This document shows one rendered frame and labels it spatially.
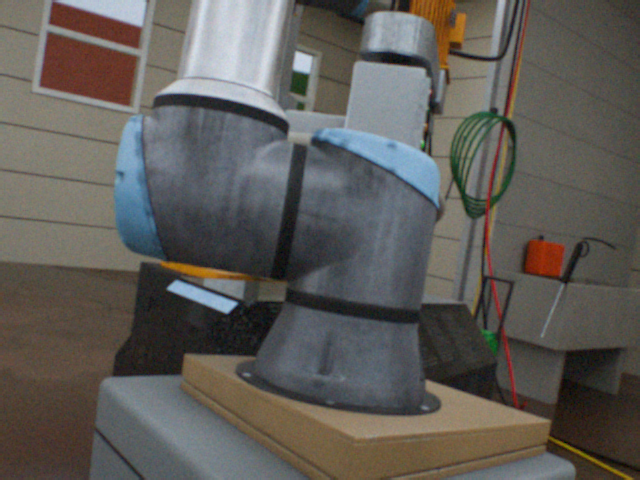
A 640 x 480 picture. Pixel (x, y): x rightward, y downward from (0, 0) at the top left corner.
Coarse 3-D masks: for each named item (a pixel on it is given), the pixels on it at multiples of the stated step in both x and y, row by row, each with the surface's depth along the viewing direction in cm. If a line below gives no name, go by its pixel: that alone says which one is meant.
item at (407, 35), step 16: (368, 16) 195; (384, 16) 190; (400, 16) 188; (416, 16) 189; (368, 32) 194; (384, 32) 190; (400, 32) 188; (416, 32) 189; (432, 32) 194; (368, 48) 193; (384, 48) 189; (400, 48) 189; (416, 48) 190; (432, 48) 199; (400, 64) 197; (416, 64) 200; (432, 64) 209; (432, 80) 221; (432, 96) 245; (432, 112) 262
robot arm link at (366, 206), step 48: (336, 144) 66; (384, 144) 65; (288, 192) 64; (336, 192) 64; (384, 192) 64; (432, 192) 68; (288, 240) 64; (336, 240) 64; (384, 240) 65; (288, 288) 70; (336, 288) 65; (384, 288) 65
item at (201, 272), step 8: (168, 264) 276; (176, 264) 271; (184, 264) 267; (184, 272) 267; (192, 272) 263; (200, 272) 259; (208, 272) 255; (216, 272) 254; (224, 272) 257; (248, 280) 258; (256, 280) 261; (264, 280) 264
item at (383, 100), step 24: (360, 72) 194; (384, 72) 192; (408, 72) 191; (360, 96) 194; (384, 96) 192; (408, 96) 191; (360, 120) 194; (384, 120) 193; (408, 120) 191; (408, 144) 191
